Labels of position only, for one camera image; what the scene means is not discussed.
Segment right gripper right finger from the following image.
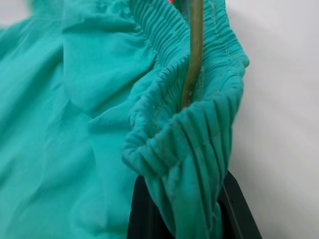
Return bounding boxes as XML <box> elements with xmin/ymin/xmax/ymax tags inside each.
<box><xmin>216</xmin><ymin>169</ymin><xmax>263</xmax><ymax>239</ymax></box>

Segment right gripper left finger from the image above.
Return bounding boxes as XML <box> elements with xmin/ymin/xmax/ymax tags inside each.
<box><xmin>126</xmin><ymin>175</ymin><xmax>180</xmax><ymax>239</ymax></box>

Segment green shorts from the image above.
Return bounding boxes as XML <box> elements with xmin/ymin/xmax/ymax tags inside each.
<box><xmin>0</xmin><ymin>0</ymin><xmax>251</xmax><ymax>239</ymax></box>

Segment olive green wire hanger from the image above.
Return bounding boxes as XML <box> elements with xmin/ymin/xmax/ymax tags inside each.
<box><xmin>181</xmin><ymin>0</ymin><xmax>205</xmax><ymax>111</ymax></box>

